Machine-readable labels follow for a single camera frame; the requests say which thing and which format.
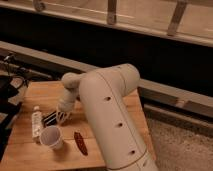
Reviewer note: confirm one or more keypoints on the white paper cup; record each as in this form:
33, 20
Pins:
51, 137

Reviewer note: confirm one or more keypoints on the black equipment with cables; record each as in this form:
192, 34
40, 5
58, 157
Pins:
9, 87

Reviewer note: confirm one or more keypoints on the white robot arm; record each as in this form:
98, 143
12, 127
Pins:
101, 92

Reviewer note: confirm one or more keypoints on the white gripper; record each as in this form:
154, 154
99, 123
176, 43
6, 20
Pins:
61, 117

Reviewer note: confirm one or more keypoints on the white plastic bottle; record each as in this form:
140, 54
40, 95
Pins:
37, 123

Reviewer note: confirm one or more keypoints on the dark red oblong object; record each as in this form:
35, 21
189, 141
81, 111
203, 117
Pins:
80, 143

